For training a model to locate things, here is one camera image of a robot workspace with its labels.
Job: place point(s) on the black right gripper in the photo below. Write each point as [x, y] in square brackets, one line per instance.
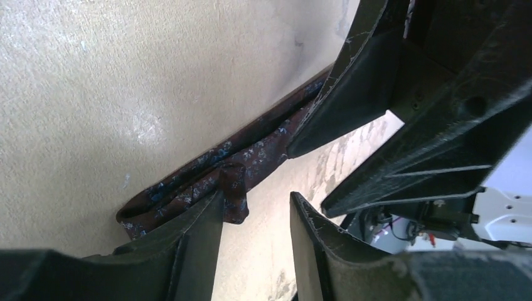
[441, 37]

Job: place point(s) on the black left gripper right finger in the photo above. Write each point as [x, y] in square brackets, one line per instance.
[331, 264]

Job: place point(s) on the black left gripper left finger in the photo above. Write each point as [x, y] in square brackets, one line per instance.
[176, 261]

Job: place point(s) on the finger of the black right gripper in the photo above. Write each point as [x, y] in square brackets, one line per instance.
[360, 84]
[444, 152]

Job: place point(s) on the maroon blue floral tie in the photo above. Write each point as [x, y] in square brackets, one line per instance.
[233, 167]

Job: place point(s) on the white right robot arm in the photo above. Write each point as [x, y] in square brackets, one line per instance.
[458, 75]

